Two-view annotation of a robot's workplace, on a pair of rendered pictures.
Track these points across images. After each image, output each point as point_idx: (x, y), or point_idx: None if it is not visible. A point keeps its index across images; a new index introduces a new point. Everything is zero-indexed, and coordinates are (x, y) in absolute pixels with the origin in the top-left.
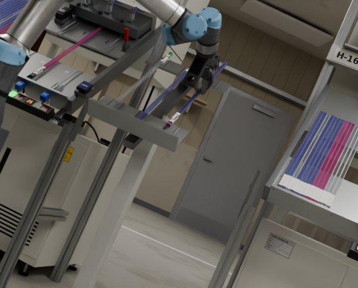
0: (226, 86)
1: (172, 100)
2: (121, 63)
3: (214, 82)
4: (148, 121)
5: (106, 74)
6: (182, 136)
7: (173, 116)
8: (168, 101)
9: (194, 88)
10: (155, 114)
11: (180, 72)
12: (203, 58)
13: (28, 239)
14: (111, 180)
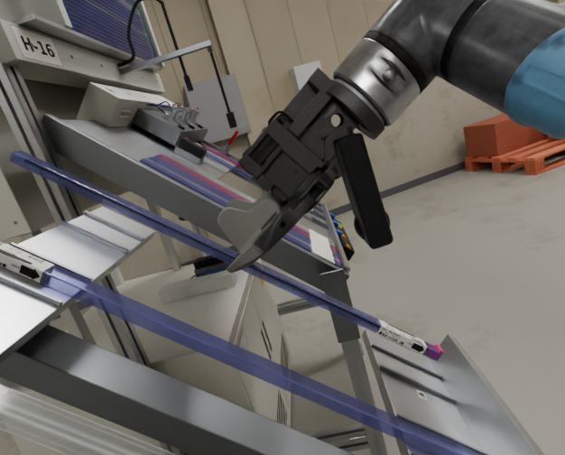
0: (115, 215)
1: (171, 382)
2: None
3: (99, 229)
4: (426, 423)
5: None
6: (393, 345)
7: (405, 335)
8: (182, 399)
9: (245, 265)
10: (286, 442)
11: (47, 294)
12: (371, 138)
13: None
14: None
